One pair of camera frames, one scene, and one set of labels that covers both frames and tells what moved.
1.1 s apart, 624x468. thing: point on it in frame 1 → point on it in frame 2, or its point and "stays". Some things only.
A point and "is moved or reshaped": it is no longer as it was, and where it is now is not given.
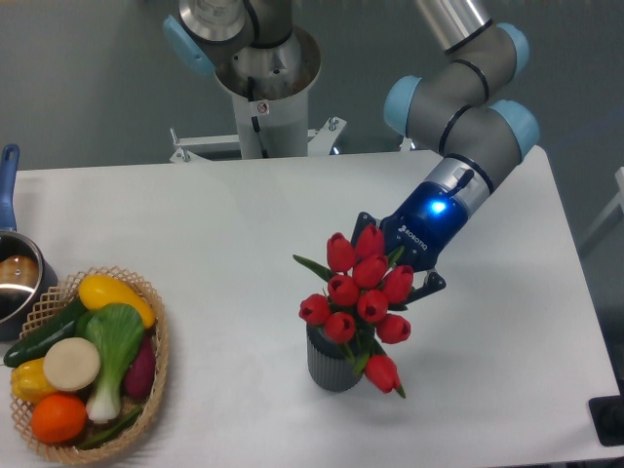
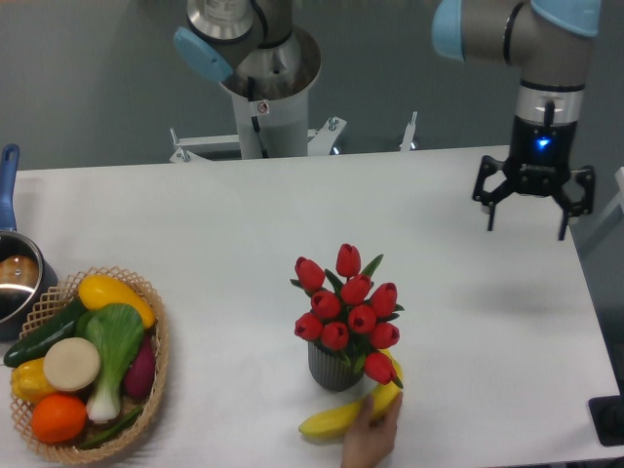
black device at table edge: (607, 415) stays
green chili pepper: (113, 430) stays
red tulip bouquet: (367, 290) is moved or reshaped
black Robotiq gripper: (428, 218) → (540, 155)
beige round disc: (71, 364) stays
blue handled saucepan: (27, 274) stays
